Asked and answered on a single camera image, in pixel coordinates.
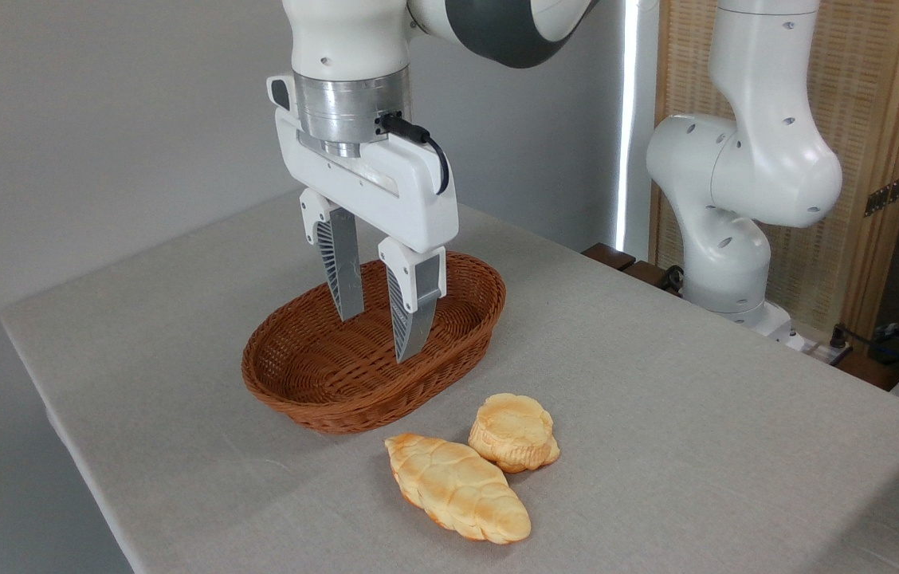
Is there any dark brown wooden block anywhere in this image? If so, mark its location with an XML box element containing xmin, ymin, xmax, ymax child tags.
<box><xmin>622</xmin><ymin>259</ymin><xmax>683</xmax><ymax>294</ymax></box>
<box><xmin>581</xmin><ymin>242</ymin><xmax>638</xmax><ymax>273</ymax></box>

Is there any long braided bread loaf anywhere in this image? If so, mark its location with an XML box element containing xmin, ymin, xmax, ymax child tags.
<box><xmin>383</xmin><ymin>432</ymin><xmax>533</xmax><ymax>546</ymax></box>

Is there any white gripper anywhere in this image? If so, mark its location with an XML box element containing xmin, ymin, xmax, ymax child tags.
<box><xmin>266</xmin><ymin>75</ymin><xmax>460</xmax><ymax>364</ymax></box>

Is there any white power strip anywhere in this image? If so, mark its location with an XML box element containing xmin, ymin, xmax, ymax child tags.
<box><xmin>800</xmin><ymin>338</ymin><xmax>854</xmax><ymax>368</ymax></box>

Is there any wooden bamboo folding screen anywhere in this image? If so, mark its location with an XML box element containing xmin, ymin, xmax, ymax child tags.
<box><xmin>649</xmin><ymin>0</ymin><xmax>899</xmax><ymax>345</ymax></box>

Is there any round golden bread roll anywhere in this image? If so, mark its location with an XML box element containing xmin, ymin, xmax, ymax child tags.
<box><xmin>467</xmin><ymin>392</ymin><xmax>562</xmax><ymax>474</ymax></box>

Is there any dark metal screen hinge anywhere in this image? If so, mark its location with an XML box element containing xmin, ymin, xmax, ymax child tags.
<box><xmin>863</xmin><ymin>171</ymin><xmax>899</xmax><ymax>218</ymax></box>

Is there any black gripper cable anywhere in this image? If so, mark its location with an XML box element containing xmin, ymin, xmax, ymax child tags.
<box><xmin>376</xmin><ymin>112</ymin><xmax>451</xmax><ymax>197</ymax></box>

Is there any grey tablecloth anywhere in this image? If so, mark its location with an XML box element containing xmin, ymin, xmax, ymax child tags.
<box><xmin>0</xmin><ymin>187</ymin><xmax>899</xmax><ymax>574</ymax></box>

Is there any brown oval wicker basket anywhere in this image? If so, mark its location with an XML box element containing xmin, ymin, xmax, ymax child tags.
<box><xmin>241</xmin><ymin>250</ymin><xmax>508</xmax><ymax>435</ymax></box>

